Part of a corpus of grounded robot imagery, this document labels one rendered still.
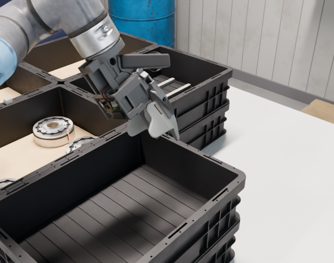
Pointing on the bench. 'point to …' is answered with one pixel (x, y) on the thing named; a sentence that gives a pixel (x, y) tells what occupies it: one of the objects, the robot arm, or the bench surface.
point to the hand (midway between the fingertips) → (167, 131)
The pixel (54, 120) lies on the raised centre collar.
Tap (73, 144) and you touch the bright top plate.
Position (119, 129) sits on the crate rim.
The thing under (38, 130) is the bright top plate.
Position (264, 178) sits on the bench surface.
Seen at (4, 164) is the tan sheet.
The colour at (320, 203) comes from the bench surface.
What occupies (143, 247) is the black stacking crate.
